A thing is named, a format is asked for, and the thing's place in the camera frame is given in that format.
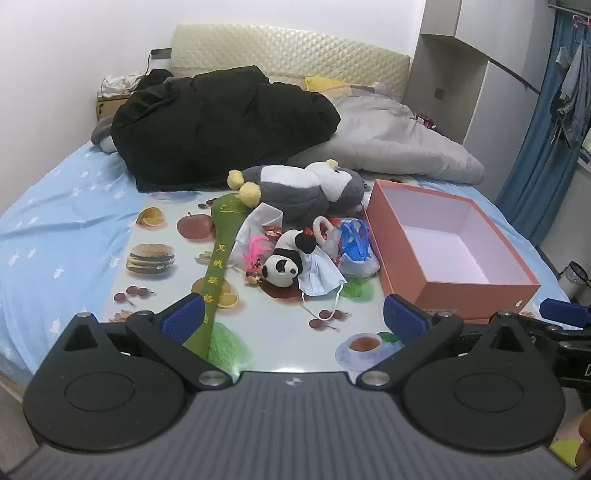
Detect beige quilted headboard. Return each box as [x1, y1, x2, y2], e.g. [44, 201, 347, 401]
[171, 24, 411, 104]

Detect white trash bin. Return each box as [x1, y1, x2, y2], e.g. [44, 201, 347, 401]
[556, 261, 589, 301]

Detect hanging blue jeans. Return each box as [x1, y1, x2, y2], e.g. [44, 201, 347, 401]
[554, 44, 589, 148]

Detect green massage hammer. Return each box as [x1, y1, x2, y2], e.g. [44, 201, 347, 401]
[182, 194, 254, 358]

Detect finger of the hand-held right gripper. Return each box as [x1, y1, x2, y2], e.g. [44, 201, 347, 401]
[519, 314, 591, 347]
[540, 299, 591, 329]

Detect grey white penguin plush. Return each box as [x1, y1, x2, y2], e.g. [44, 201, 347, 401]
[227, 159, 365, 217]

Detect dark cloth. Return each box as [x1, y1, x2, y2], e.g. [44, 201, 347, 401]
[139, 69, 174, 90]

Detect blue plastic bag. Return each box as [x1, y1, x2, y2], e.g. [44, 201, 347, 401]
[323, 218, 380, 278]

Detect grey duvet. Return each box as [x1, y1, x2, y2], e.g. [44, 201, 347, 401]
[286, 90, 485, 185]

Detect pink cardboard box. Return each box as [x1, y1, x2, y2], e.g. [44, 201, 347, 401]
[365, 179, 541, 321]

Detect small panda plush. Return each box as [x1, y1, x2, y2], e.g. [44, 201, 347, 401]
[261, 229, 317, 289]

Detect light blue bed sheet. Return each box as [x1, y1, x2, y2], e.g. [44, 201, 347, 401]
[0, 138, 578, 388]

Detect white crumpled cloth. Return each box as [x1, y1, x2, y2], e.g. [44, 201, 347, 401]
[100, 74, 144, 99]

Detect yellow patterned pillow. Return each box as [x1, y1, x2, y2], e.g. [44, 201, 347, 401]
[305, 76, 398, 100]

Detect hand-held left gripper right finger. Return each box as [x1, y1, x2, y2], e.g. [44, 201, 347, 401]
[358, 294, 532, 387]

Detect pink tassel charm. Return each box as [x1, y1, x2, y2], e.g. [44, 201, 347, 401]
[242, 235, 273, 284]

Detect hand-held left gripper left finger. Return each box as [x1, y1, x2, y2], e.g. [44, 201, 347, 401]
[60, 293, 234, 388]

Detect blue curtain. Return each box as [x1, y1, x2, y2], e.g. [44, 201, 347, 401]
[494, 9, 591, 245]

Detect brown cardboard box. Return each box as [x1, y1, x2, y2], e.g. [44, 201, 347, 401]
[96, 95, 130, 121]

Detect black coat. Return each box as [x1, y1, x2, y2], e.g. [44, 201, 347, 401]
[111, 65, 341, 193]

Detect grey white plush item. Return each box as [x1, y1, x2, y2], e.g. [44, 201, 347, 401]
[91, 115, 116, 153]

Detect grey wall cabinet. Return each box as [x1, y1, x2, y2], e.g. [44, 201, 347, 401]
[402, 0, 555, 204]

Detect white ring keychain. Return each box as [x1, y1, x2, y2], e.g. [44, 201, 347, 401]
[312, 216, 340, 245]

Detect person's right hand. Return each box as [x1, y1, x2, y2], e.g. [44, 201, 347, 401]
[574, 408, 591, 468]

